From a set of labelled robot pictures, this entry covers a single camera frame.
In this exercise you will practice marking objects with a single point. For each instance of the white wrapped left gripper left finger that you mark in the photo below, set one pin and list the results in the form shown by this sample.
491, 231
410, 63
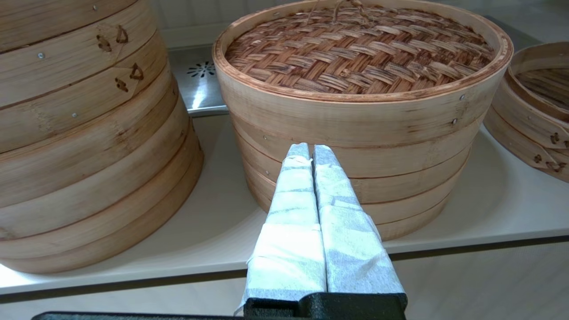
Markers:
291, 231

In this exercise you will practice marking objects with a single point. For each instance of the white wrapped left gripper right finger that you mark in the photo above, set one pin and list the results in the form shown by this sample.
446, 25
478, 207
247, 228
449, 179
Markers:
351, 249

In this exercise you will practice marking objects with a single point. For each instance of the woven bamboo steamer lid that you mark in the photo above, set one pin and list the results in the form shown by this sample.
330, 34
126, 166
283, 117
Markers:
355, 53

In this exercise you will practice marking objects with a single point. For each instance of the large bamboo steamer with cloth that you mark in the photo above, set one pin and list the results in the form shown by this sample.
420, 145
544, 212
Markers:
422, 178

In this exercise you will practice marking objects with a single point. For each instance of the single bamboo steamer basket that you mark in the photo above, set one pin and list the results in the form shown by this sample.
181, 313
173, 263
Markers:
524, 124

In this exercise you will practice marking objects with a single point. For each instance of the tall bamboo steamer stack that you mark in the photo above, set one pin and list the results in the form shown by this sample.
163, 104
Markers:
89, 155

